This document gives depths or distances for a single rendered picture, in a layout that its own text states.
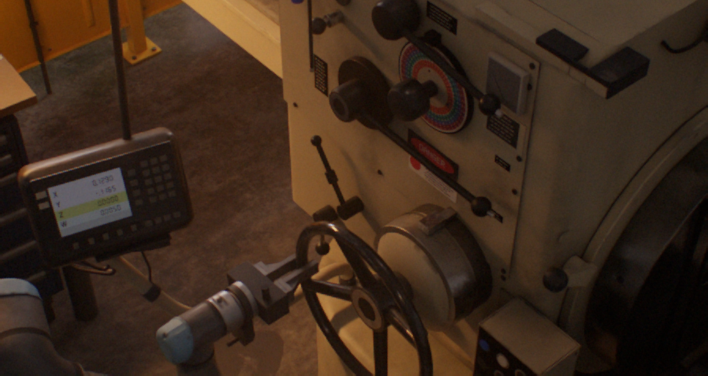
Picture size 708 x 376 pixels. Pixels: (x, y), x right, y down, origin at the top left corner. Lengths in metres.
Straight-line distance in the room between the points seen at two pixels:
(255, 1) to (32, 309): 1.33
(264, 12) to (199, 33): 2.03
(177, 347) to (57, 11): 2.73
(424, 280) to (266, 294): 0.29
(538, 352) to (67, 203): 1.04
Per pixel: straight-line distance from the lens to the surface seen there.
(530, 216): 1.86
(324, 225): 1.93
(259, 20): 2.88
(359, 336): 2.85
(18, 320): 1.82
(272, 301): 2.01
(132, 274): 2.58
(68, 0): 4.55
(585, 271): 1.91
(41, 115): 4.59
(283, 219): 3.98
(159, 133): 2.38
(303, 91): 2.27
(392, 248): 2.03
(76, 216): 2.38
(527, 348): 1.92
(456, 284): 1.98
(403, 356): 2.81
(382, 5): 1.82
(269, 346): 3.60
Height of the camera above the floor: 2.83
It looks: 43 degrees down
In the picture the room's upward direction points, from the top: straight up
